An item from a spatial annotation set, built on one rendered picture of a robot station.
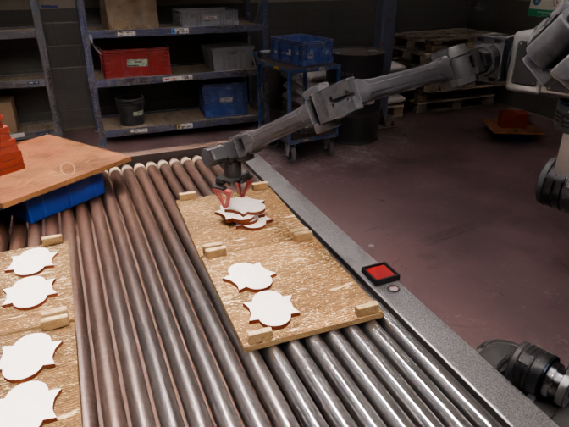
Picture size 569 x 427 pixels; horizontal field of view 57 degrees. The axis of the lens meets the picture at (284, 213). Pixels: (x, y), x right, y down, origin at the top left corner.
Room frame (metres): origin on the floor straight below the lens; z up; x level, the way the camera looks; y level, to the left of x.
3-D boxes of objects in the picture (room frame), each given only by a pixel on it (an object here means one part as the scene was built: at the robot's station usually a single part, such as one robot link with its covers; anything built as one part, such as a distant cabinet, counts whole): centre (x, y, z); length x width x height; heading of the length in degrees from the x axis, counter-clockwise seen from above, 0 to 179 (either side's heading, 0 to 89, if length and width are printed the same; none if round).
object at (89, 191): (1.71, 0.86, 0.97); 0.31 x 0.31 x 0.10; 57
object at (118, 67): (5.46, 1.53, 0.78); 0.66 x 0.45 x 0.28; 112
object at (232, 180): (1.55, 0.16, 1.10); 0.10 x 0.07 x 0.07; 150
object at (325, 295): (1.15, 0.00, 0.93); 0.41 x 0.35 x 0.02; 21
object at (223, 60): (5.80, 0.61, 0.76); 0.50 x 0.36 x 0.24; 118
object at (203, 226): (1.53, 0.15, 0.93); 0.41 x 0.35 x 0.02; 20
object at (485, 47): (1.45, -0.53, 1.45); 0.09 x 0.08 x 0.12; 42
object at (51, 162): (1.76, 0.91, 1.03); 0.50 x 0.50 x 0.02; 57
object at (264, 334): (0.92, 0.05, 0.95); 0.06 x 0.02 x 0.03; 111
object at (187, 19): (5.71, 0.82, 1.16); 0.60 x 0.40 x 0.15; 115
